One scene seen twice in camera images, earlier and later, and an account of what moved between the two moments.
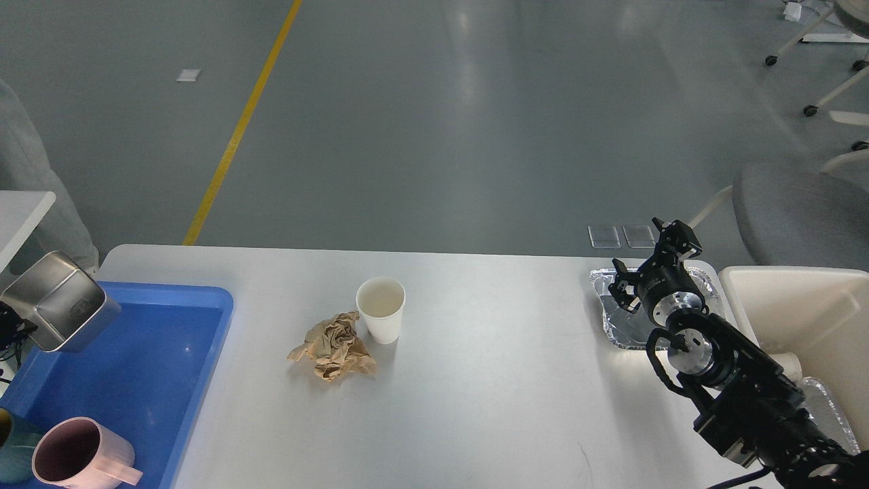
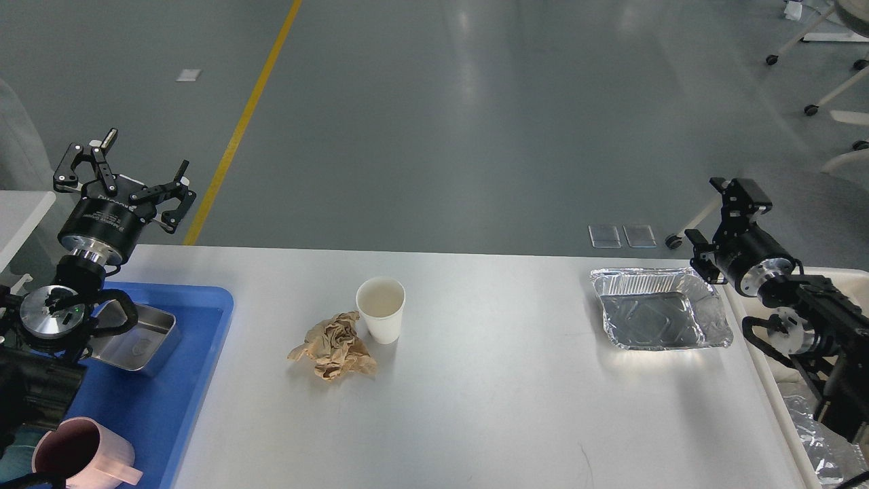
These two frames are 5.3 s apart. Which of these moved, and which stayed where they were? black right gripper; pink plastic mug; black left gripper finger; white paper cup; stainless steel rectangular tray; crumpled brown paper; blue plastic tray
Moved: black right gripper; stainless steel rectangular tray; black left gripper finger
Stayed: pink plastic mug; white paper cup; crumpled brown paper; blue plastic tray
